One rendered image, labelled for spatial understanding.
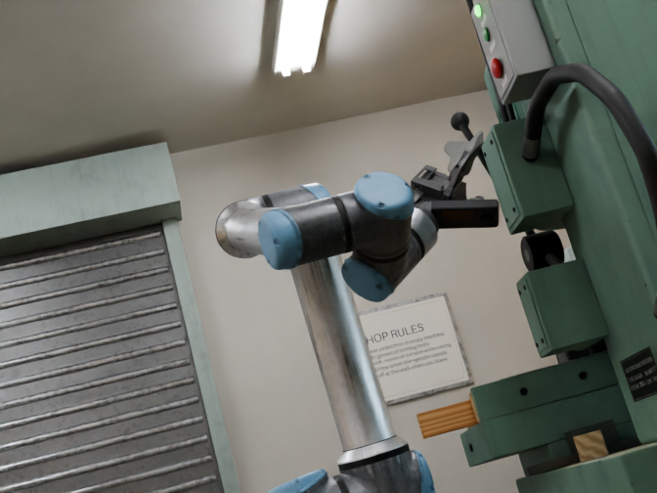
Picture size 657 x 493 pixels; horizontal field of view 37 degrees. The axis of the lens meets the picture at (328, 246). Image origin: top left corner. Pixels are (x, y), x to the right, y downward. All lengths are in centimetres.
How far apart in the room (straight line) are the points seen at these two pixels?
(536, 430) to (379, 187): 46
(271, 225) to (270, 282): 323
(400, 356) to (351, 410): 267
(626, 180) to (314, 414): 336
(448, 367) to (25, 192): 210
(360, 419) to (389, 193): 64
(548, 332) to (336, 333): 65
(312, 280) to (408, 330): 270
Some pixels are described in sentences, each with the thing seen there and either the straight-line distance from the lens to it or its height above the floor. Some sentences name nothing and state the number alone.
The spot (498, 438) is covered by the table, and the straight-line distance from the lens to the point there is 158.
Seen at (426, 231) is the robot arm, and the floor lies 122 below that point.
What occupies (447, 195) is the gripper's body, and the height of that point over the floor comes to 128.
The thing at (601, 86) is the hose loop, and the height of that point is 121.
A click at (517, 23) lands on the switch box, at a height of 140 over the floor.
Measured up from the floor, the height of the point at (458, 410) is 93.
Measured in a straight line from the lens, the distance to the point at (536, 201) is 145.
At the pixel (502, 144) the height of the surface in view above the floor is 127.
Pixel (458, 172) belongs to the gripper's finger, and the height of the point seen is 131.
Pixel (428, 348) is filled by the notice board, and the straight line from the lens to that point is 468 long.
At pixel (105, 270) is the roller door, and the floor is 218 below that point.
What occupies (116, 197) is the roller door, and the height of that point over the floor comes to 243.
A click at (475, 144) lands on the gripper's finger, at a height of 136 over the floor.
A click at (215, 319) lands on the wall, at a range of 462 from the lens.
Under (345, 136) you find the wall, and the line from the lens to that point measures 496.
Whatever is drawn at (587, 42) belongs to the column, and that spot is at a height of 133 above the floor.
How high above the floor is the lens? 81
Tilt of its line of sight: 15 degrees up
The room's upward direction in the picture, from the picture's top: 16 degrees counter-clockwise
